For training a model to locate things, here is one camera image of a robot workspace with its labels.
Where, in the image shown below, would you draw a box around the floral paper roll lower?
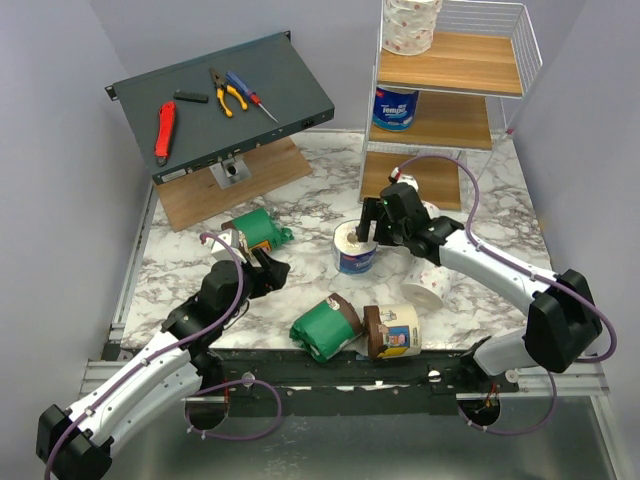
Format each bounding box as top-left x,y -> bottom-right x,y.
400,259 -> 455,310

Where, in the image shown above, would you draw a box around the dark grey rack server chassis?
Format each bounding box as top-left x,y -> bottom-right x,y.
105,32 -> 335,185

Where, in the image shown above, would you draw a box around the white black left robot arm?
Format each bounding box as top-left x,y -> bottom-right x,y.
36,250 -> 290,479

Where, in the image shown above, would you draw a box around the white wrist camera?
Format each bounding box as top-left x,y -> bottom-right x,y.
210,229 -> 245,263
389,167 -> 419,192

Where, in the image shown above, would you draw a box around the white wire wooden shelf rack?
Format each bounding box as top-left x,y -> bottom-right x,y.
359,1 -> 543,210

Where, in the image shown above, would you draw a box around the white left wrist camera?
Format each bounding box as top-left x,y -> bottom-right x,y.
210,229 -> 245,263

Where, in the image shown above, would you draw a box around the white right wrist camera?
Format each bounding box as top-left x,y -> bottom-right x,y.
389,167 -> 419,192

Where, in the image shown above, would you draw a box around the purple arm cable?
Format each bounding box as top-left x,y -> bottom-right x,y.
42,230 -> 282,480
394,154 -> 617,437

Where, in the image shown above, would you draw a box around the green brown wrapped roll front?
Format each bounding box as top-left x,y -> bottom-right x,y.
289,293 -> 364,364

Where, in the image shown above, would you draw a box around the wooden board under chassis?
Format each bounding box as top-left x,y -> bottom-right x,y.
155,138 -> 312,232

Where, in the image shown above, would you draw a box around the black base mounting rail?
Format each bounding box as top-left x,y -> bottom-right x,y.
195,349 -> 518,417

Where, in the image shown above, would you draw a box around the blue red screwdriver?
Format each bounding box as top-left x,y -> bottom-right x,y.
226,71 -> 278,122

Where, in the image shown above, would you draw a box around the red utility knife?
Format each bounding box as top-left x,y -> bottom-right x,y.
154,101 -> 177,166

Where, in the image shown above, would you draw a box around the floral paper roll on shelf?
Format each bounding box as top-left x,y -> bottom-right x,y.
381,0 -> 443,56

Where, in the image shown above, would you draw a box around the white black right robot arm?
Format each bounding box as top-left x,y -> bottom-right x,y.
356,182 -> 603,392

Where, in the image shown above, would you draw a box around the black bit holder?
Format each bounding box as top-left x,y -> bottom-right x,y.
173,90 -> 209,104

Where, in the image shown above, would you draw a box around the aluminium extrusion rail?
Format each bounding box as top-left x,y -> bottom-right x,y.
78,361 -> 610,399

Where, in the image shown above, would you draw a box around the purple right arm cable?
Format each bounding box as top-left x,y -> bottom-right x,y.
394,154 -> 617,437

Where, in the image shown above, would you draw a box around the yellow handled pliers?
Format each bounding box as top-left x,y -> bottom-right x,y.
209,68 -> 249,118

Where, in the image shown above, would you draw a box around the cream cartoon wrapped roll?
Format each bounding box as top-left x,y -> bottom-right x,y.
363,303 -> 422,360

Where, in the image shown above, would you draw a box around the green wrapped roll near left arm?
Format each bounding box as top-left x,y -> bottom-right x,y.
220,208 -> 294,251

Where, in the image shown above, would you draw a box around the floral paper roll upper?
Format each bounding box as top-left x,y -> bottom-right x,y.
422,201 -> 441,220

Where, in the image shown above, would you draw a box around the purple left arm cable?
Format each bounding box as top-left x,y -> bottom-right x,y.
42,230 -> 282,480

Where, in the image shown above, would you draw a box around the blue white paper towel roll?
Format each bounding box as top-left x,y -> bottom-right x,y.
332,220 -> 377,275

